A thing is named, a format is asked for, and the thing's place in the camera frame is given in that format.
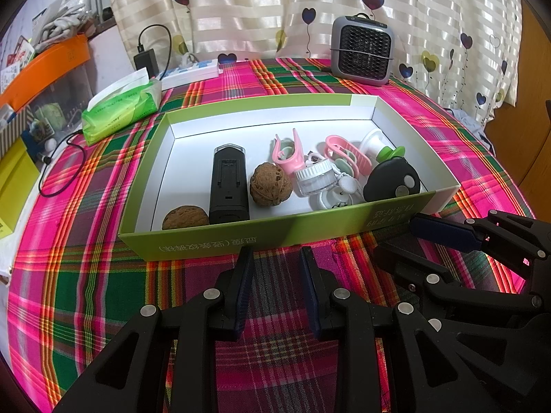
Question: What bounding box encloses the black earphone cable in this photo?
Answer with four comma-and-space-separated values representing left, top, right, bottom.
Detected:
37, 129, 87, 199

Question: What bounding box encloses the clear jar with white lid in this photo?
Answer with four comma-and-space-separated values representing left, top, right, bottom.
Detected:
294, 160, 335, 196

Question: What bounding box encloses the pile of white gloves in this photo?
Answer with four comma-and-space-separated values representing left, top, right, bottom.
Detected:
32, 0, 93, 54

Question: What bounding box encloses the cream heart-print curtain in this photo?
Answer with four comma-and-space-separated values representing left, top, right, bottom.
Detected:
105, 0, 523, 125

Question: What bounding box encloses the wooden cabinet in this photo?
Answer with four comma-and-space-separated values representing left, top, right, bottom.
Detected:
486, 0, 551, 207

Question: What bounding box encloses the green and white cardboard box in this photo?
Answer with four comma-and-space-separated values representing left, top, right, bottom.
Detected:
118, 93, 461, 263

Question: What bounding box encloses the white knob piece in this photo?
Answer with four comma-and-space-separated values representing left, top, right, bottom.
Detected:
308, 172, 364, 211

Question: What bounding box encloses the green and white funnel gadget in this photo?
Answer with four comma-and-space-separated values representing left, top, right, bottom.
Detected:
359, 129, 407, 164

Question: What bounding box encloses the black power adapter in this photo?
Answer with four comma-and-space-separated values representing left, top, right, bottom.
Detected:
133, 51, 159, 80

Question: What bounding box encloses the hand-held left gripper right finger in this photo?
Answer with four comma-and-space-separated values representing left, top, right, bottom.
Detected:
299, 246, 487, 413

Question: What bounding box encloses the brown walnut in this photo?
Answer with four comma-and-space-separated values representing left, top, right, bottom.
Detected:
250, 162, 294, 205
162, 205, 210, 231

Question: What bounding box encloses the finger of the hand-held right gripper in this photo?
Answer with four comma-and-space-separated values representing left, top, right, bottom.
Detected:
374, 243, 551, 310
409, 210, 551, 285

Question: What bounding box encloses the pink plastic clip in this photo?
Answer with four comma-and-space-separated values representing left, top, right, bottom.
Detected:
324, 135, 373, 179
271, 129, 307, 175

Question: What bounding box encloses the striped box lid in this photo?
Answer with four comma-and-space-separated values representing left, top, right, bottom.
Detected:
0, 112, 35, 160

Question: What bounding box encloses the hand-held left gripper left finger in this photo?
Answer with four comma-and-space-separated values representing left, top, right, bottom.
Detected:
54, 245, 254, 413

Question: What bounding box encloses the grey cloth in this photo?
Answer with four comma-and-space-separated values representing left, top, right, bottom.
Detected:
448, 107, 496, 156

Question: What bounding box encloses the grey desk heater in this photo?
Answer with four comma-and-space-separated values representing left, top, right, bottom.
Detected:
331, 11, 394, 87

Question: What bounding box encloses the pile of small packets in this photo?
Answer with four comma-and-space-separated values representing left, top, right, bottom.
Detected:
0, 34, 37, 93

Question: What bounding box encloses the green tissue pack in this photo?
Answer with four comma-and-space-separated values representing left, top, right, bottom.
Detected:
82, 69, 163, 146

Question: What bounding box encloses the yellow-green cardboard box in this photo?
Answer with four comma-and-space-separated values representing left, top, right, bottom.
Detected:
0, 138, 41, 237

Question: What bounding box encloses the black adapter cable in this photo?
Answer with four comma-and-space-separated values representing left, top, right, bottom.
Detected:
137, 23, 173, 74

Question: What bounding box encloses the black pig-shaped button device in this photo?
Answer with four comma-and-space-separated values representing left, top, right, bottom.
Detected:
363, 158, 420, 202

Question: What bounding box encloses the white power strip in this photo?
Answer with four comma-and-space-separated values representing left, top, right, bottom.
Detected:
161, 58, 223, 91

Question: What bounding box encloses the orange container lid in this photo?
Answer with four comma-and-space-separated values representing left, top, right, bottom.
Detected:
0, 34, 91, 108

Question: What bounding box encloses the black rectangular device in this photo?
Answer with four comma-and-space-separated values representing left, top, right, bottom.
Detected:
209, 143, 251, 224

